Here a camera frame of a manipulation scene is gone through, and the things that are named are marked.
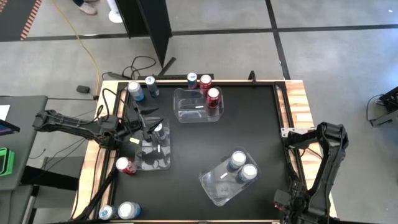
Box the black partition panel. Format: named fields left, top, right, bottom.
left=114, top=0, right=177, bottom=77

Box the black orange striped mat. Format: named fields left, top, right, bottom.
left=0, top=0, right=44, bottom=42

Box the grey side table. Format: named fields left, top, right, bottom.
left=0, top=95, right=49, bottom=191

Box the person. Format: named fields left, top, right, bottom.
left=72, top=0, right=99, bottom=16

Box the black power strip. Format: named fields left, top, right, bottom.
left=138, top=73, right=215, bottom=81

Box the dark tablet device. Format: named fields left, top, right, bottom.
left=0, top=119, right=21, bottom=137

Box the silver metal bracket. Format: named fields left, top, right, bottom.
left=280, top=126, right=315, bottom=139

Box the clear plastic storage bin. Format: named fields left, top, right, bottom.
left=134, top=116, right=172, bottom=172
left=173, top=86, right=225, bottom=124
left=198, top=146, right=262, bottom=207

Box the blue silver Red Bull can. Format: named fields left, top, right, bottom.
left=145, top=75, right=160, bottom=98
left=98, top=204, right=118, bottom=221
left=154, top=123, right=169, bottom=141
left=187, top=72, right=199, bottom=90

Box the green plastic item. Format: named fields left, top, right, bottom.
left=0, top=147, right=16, bottom=177

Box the white blue Spindrift can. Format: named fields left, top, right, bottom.
left=117, top=201, right=142, bottom=220
left=226, top=150, right=248, bottom=173
left=127, top=80, right=146, bottom=103
left=235, top=163, right=259, bottom=184

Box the white stand base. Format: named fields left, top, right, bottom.
left=106, top=0, right=124, bottom=24

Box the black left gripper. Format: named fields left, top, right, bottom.
left=121, top=106, right=165, bottom=147

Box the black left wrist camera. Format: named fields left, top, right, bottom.
left=98, top=114, right=121, bottom=131

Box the red Coca-Cola can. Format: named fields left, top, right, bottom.
left=206, top=87, right=222, bottom=110
left=199, top=74, right=213, bottom=95
left=115, top=156, right=137, bottom=175

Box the black cable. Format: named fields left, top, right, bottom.
left=121, top=55, right=157, bottom=79
left=101, top=70, right=139, bottom=82

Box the yellow cable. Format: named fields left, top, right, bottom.
left=51, top=0, right=102, bottom=96

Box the black floor equipment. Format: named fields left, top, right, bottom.
left=366, top=85, right=398, bottom=128

